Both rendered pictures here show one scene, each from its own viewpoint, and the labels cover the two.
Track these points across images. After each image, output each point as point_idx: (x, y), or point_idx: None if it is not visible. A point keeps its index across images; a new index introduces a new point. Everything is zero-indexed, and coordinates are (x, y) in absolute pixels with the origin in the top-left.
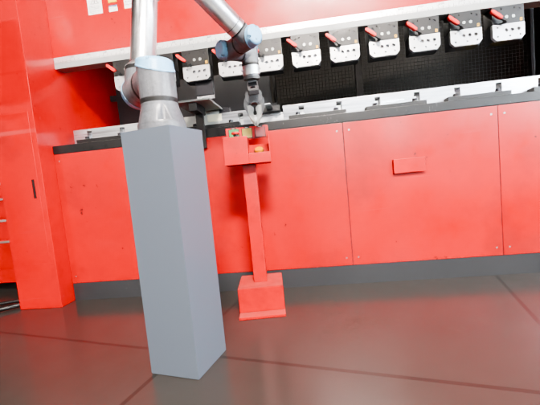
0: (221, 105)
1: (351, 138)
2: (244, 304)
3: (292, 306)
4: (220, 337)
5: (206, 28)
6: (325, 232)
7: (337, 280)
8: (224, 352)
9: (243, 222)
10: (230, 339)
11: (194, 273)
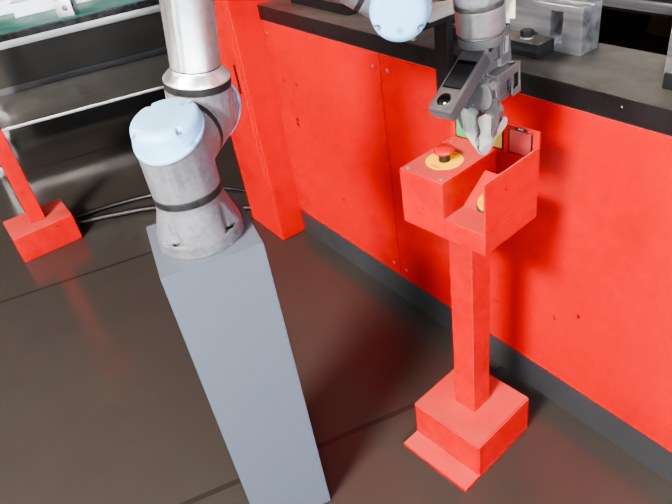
0: None
1: None
2: (422, 426)
3: (504, 474)
4: (315, 490)
5: None
6: (659, 383)
7: (657, 466)
8: (325, 503)
9: (503, 266)
10: (354, 481)
11: (247, 440)
